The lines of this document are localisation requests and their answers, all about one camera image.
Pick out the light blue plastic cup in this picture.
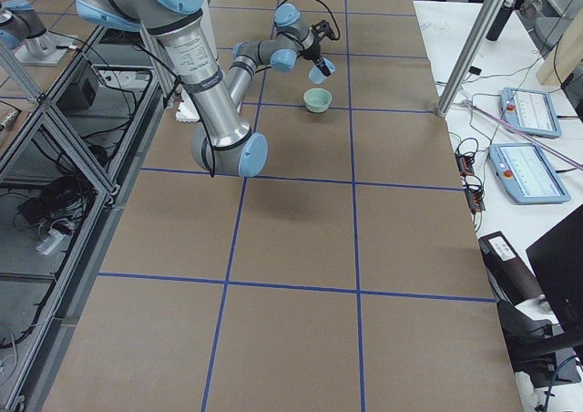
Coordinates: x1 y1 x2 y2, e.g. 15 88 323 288
308 58 335 84

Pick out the aluminium frame cabinet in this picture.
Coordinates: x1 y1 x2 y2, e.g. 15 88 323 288
1 28 173 411

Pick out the teach pendant tablet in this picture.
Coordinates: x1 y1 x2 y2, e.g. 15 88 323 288
488 143 571 205
500 88 562 139

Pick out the mint green bowl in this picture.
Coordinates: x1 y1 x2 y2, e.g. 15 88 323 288
303 88 332 114

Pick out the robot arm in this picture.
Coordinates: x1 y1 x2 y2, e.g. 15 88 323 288
225 3 341 106
75 0 268 177

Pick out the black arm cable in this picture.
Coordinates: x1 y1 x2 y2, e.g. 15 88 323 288
67 28 218 180
280 0 341 42

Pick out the black monitor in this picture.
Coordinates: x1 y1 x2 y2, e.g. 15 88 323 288
527 206 582 330

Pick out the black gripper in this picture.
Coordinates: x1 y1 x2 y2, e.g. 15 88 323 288
305 20 335 77

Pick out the near teach pendant tablet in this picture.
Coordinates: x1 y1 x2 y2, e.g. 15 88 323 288
488 143 571 205

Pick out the orange electronics board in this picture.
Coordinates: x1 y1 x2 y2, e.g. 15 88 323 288
465 189 486 214
455 153 476 176

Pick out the white power strip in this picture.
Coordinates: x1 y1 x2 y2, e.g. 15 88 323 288
35 229 65 255

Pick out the reacher grabber stick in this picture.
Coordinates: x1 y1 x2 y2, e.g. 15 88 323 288
461 99 583 170

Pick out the black water bottle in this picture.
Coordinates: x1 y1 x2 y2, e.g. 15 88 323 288
486 0 517 41

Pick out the aluminium frame post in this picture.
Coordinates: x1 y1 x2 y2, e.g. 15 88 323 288
435 0 504 118

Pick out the far teach pendant tablet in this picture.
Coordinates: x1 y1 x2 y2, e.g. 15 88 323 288
500 88 562 139

